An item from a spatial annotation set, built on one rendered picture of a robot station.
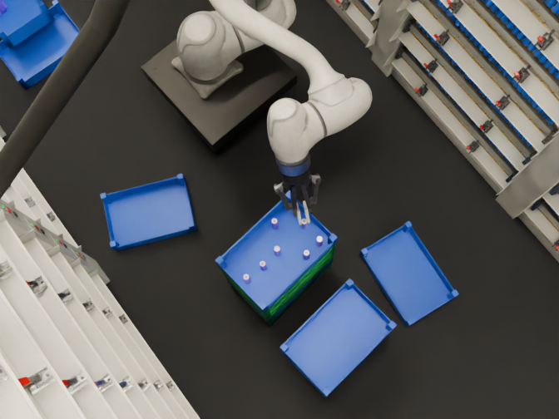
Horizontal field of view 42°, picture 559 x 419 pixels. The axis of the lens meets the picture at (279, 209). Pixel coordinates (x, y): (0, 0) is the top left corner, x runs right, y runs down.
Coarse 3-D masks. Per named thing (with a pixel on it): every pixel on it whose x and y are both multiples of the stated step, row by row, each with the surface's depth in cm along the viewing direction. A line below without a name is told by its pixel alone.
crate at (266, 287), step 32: (288, 192) 212; (256, 224) 212; (288, 224) 217; (320, 224) 212; (224, 256) 210; (256, 256) 215; (288, 256) 215; (320, 256) 211; (256, 288) 213; (288, 288) 210
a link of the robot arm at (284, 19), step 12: (252, 0) 211; (264, 0) 213; (276, 0) 219; (288, 0) 226; (264, 12) 218; (276, 12) 220; (288, 12) 226; (288, 24) 229; (240, 36) 225; (252, 48) 231
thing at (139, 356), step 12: (72, 264) 217; (84, 276) 219; (96, 288) 219; (96, 300) 217; (108, 312) 216; (120, 324) 215; (120, 336) 214; (132, 348) 213; (144, 360) 212; (156, 372) 212; (156, 384) 208; (168, 396) 210; (180, 408) 209
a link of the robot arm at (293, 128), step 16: (272, 112) 174; (288, 112) 172; (304, 112) 175; (272, 128) 175; (288, 128) 173; (304, 128) 176; (320, 128) 178; (272, 144) 179; (288, 144) 176; (304, 144) 178; (288, 160) 182
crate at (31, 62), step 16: (64, 16) 282; (48, 32) 280; (64, 32) 280; (0, 48) 275; (16, 48) 279; (32, 48) 279; (48, 48) 279; (64, 48) 279; (16, 64) 278; (32, 64) 277; (48, 64) 271; (32, 80) 273
